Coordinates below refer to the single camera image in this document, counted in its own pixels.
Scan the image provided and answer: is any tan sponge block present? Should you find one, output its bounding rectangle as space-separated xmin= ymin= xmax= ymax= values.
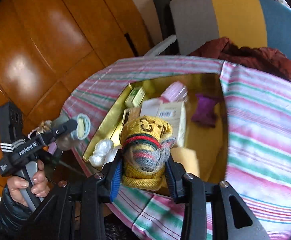
xmin=170 ymin=147 xmax=200 ymax=177

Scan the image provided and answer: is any clear plastic wrap ball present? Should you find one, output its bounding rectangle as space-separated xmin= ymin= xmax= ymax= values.
xmin=93 ymin=139 xmax=114 ymax=156

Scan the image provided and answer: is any purple cloth piece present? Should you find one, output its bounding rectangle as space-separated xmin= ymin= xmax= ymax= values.
xmin=191 ymin=94 xmax=222 ymax=128

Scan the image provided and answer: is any white cardboard box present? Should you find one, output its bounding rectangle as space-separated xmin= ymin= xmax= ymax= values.
xmin=140 ymin=98 xmax=186 ymax=147

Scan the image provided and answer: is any pink hair roller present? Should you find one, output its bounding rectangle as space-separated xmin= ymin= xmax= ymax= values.
xmin=161 ymin=81 xmax=188 ymax=102

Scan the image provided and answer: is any green small box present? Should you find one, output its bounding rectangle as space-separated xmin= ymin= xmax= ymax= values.
xmin=124 ymin=86 xmax=146 ymax=108

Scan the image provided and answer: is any white blue sock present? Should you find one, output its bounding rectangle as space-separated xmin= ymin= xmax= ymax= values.
xmin=70 ymin=113 xmax=91 ymax=140

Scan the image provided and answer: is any cracker snack packet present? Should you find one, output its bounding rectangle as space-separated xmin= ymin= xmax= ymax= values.
xmin=110 ymin=106 xmax=141 ymax=146

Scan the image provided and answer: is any person's left forearm sleeve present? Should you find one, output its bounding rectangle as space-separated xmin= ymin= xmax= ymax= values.
xmin=0 ymin=185 xmax=32 ymax=240

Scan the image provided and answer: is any person's left hand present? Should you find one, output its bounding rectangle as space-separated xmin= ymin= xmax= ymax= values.
xmin=7 ymin=160 xmax=50 ymax=207

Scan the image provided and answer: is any gold tin box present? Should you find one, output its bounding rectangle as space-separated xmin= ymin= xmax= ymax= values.
xmin=83 ymin=74 xmax=228 ymax=190

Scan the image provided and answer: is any striped bed sheet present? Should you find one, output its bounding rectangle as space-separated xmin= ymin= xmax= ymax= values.
xmin=62 ymin=56 xmax=291 ymax=239

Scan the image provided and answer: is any wooden wardrobe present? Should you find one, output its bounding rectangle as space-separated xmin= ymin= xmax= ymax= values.
xmin=0 ymin=0 xmax=154 ymax=198

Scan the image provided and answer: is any dark red jacket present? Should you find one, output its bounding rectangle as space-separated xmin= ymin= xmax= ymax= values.
xmin=190 ymin=37 xmax=291 ymax=82

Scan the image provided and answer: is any grey yellow blue chair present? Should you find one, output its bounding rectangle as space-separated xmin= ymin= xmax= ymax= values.
xmin=150 ymin=0 xmax=291 ymax=60

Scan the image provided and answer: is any black rolled mat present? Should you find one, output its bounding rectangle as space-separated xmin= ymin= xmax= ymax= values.
xmin=153 ymin=0 xmax=179 ymax=55

